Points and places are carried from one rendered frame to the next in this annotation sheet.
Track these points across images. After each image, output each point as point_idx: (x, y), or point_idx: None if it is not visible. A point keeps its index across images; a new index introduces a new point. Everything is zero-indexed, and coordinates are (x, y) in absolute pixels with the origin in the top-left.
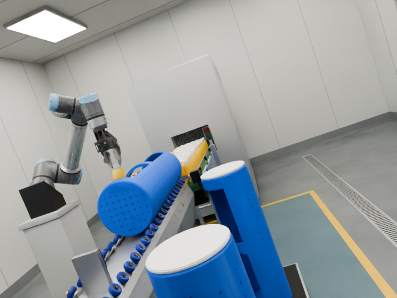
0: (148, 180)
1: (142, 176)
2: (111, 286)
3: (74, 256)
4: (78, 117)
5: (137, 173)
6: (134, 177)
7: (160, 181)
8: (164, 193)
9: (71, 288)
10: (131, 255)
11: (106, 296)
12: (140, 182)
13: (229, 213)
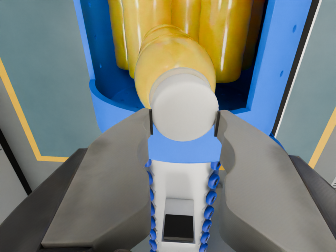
0: (299, 41)
1: (290, 38)
2: (206, 231)
3: (163, 242)
4: None
5: (275, 9)
6: (258, 103)
7: None
8: None
9: (152, 215)
10: (212, 188)
11: (205, 238)
12: (273, 115)
13: None
